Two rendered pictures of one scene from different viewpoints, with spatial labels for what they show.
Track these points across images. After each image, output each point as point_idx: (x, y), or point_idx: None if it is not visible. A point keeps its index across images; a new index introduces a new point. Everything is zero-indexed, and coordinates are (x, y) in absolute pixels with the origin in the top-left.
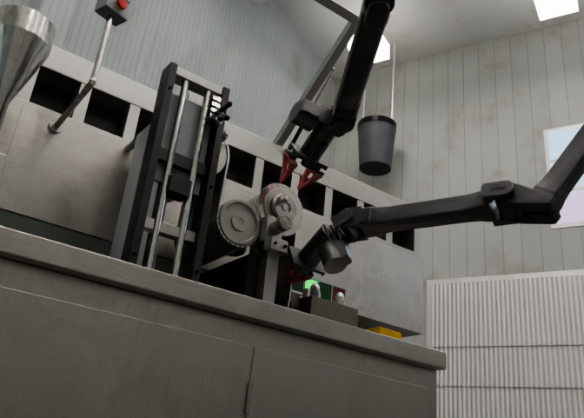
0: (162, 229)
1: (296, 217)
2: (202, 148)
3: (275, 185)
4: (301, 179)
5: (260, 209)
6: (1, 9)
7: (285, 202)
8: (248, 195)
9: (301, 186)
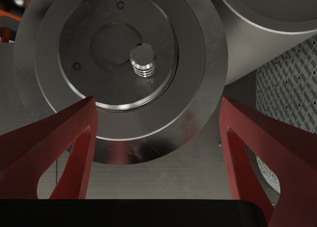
0: None
1: (46, 38)
2: None
3: (160, 145)
4: (87, 166)
5: (215, 21)
6: None
7: (118, 74)
8: (99, 198)
9: (89, 115)
